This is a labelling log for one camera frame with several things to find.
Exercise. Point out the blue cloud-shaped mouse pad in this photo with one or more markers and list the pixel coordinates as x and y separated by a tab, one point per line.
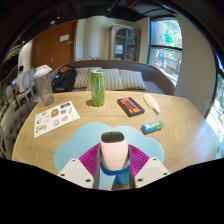
76	143

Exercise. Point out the person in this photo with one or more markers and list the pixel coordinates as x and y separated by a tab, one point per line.
21	75

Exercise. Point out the striped cushion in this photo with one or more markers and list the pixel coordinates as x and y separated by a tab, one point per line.
83	78
133	80
113	80

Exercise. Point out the small blue-green pack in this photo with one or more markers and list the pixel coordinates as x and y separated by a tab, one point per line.
152	127

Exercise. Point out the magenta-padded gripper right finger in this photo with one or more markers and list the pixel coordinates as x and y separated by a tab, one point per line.
151	171

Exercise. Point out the black and red box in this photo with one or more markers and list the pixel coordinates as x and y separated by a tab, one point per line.
130	106

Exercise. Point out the white sticker sheet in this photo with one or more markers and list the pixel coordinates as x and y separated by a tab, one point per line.
55	118

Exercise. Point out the black-framed window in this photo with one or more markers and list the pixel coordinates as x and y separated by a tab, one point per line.
165	50

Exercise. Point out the wooden door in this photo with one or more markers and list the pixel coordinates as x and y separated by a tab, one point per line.
50	50

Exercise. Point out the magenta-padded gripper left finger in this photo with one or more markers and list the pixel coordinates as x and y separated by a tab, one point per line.
75	173

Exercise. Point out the white and yellow tube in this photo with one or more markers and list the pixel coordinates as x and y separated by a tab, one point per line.
151	103

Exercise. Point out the clear shaker bottle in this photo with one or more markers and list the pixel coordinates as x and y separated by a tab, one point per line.
45	86

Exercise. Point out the grey curved sofa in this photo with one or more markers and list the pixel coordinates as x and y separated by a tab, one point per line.
156	81

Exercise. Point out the pink computer mouse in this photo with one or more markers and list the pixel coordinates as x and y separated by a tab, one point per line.
114	150

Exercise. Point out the glass-door cabinet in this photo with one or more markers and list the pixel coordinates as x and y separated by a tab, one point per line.
125	43

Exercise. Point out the black backpack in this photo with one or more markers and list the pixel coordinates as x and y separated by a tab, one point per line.
64	80

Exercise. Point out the white door sign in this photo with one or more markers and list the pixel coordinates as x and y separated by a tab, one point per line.
64	37

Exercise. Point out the green drink can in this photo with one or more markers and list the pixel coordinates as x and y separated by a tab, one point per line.
98	88

